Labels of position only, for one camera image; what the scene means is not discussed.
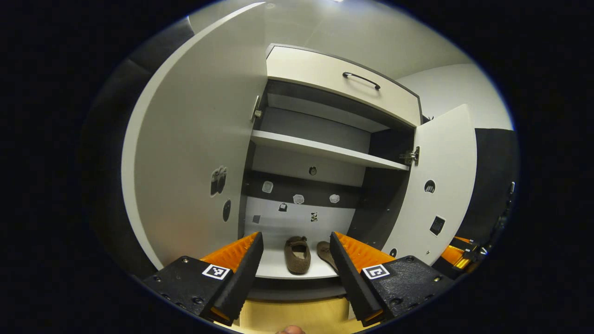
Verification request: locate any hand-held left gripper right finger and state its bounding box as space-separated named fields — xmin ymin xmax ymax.
xmin=329 ymin=231 xmax=455 ymax=326

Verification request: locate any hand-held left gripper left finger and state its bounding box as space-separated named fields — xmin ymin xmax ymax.
xmin=142 ymin=231 xmax=264 ymax=325

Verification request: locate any brown fuzzy shoe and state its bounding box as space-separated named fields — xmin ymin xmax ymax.
xmin=317 ymin=240 xmax=339 ymax=273
xmin=284 ymin=236 xmax=311 ymax=274

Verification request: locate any white and grey shoe cabinet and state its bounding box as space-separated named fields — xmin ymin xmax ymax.
xmin=122 ymin=2 xmax=478 ymax=302

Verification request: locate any white shoe cabinet door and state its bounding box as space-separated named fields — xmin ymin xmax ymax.
xmin=122 ymin=2 xmax=270 ymax=270
xmin=381 ymin=104 xmax=478 ymax=266

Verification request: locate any black drawer handle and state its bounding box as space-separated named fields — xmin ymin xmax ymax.
xmin=342 ymin=72 xmax=381 ymax=90

